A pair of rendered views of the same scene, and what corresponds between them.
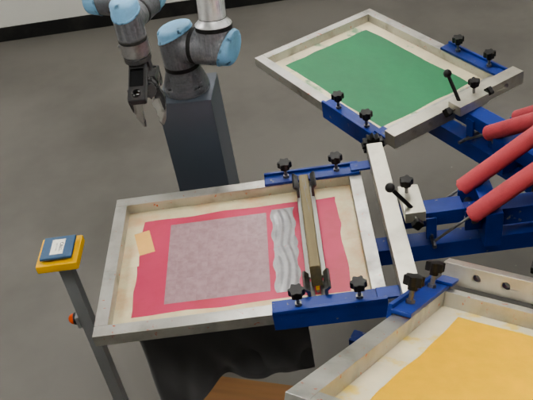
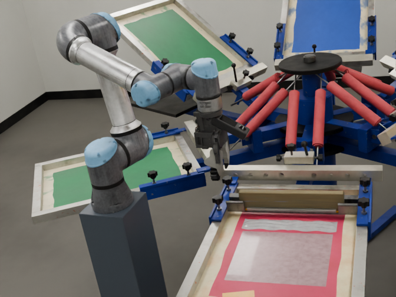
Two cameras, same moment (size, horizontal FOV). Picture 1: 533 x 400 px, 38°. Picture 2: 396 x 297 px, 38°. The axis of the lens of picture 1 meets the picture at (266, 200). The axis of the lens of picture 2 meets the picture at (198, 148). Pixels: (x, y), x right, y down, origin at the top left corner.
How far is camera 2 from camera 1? 2.37 m
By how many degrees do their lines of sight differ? 63
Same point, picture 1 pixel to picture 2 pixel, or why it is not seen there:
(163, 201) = (197, 274)
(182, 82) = (125, 189)
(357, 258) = not seen: hidden behind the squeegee
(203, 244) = (261, 263)
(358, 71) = not seen: hidden behind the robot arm
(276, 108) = not seen: outside the picture
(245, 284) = (320, 244)
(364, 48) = (78, 175)
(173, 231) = (233, 279)
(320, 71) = (84, 195)
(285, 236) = (277, 223)
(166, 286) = (303, 284)
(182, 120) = (135, 223)
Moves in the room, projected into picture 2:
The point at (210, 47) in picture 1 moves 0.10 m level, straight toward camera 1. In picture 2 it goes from (142, 140) to (170, 138)
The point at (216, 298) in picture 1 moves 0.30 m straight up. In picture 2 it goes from (330, 258) to (326, 182)
